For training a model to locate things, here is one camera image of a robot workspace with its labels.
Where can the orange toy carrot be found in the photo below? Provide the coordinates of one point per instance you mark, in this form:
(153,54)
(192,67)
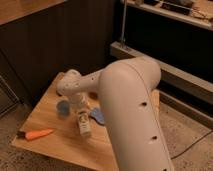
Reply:
(31,135)

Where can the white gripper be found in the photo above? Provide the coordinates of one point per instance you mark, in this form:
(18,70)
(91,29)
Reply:
(78,102)

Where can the wooden table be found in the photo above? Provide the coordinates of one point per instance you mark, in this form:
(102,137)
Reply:
(66,143)

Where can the blue cup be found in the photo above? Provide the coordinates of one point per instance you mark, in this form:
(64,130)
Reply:
(63,108)

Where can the white bottle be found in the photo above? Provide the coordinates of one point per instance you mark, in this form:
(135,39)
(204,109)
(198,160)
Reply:
(84,124)

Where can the metal pole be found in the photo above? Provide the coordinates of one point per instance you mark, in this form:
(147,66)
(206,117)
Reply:
(122,39)

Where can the cluttered shelf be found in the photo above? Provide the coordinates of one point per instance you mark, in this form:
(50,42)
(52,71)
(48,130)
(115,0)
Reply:
(194,12)

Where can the red ceramic bowl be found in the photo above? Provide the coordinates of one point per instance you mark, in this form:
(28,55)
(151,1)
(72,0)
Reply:
(93,95)

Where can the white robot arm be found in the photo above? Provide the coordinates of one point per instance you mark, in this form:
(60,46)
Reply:
(124,90)

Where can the blue sponge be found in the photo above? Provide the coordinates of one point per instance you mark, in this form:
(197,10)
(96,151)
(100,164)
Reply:
(97,115)

